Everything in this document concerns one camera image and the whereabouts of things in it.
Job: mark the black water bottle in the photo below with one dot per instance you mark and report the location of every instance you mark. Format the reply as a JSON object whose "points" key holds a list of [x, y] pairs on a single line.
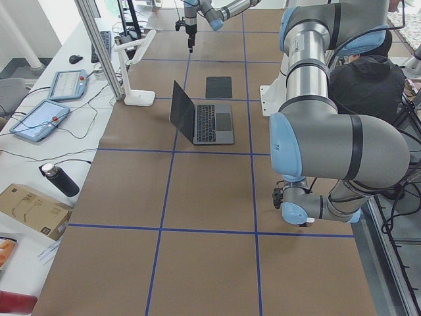
{"points": [[60, 179]]}

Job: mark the seated person in black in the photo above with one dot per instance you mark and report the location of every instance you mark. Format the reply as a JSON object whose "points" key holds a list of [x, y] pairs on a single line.
{"points": [[370, 84]]}

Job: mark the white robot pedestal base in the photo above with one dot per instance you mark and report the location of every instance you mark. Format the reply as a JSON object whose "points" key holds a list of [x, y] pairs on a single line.
{"points": [[273, 96]]}

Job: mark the black mouse pad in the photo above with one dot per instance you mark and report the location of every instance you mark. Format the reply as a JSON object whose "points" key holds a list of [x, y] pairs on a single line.
{"points": [[218, 87]]}

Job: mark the far blue teach pendant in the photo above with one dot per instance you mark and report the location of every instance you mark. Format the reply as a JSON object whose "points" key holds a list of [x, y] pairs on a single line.
{"points": [[68, 85]]}

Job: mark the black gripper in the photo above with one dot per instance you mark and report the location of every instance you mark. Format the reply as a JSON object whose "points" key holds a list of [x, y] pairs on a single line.
{"points": [[302, 224], [190, 30]]}

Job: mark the blue teach pendant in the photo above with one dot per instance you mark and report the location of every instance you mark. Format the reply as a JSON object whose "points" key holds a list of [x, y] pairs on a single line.
{"points": [[41, 121], [68, 85]]}

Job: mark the black desktop mouse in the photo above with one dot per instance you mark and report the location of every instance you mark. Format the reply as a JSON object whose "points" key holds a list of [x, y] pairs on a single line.
{"points": [[73, 59]]}

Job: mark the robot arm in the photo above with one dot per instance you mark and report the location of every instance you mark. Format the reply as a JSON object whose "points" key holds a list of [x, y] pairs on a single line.
{"points": [[215, 17], [331, 163]]}

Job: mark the aluminium frame post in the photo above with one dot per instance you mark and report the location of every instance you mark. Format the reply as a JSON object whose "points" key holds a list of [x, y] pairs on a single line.
{"points": [[93, 32]]}

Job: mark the near blue teach pendant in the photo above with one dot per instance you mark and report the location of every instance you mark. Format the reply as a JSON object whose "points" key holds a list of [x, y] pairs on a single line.
{"points": [[41, 121]]}

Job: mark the grey laptop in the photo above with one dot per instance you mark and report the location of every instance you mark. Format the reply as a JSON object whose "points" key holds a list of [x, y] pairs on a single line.
{"points": [[205, 124]]}

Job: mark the cardboard box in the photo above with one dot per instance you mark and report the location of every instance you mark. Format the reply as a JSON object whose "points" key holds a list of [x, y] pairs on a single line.
{"points": [[36, 210]]}

